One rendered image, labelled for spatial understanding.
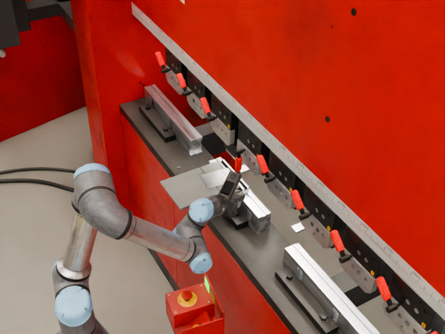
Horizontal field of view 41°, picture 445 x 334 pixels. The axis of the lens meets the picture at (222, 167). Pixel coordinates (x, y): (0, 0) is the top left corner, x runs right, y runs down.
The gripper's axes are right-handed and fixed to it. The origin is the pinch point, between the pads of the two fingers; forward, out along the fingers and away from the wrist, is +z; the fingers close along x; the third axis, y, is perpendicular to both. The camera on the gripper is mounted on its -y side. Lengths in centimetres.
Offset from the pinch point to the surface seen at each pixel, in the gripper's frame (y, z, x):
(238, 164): -12.2, -11.4, -0.1
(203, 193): 5.4, -3.8, -13.4
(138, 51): -36, 39, -85
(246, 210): 7.6, 4.7, 2.3
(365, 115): -46, -57, 47
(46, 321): 107, 20, -89
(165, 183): 6.8, -6.2, -29.2
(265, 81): -45, -31, 9
